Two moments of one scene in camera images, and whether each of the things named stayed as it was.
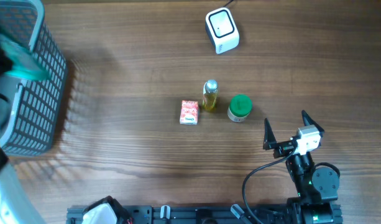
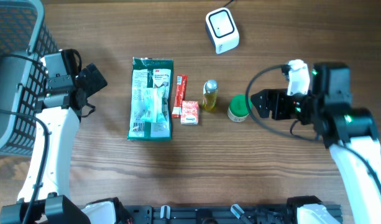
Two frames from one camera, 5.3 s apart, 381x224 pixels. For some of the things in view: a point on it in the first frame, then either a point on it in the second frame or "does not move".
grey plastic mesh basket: x=25 y=111 does not move
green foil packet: x=24 y=62 → x=150 y=101
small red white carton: x=189 y=112 does not move
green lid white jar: x=240 y=107 does not move
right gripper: x=282 y=147 → x=278 y=95
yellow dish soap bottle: x=210 y=94 does not move
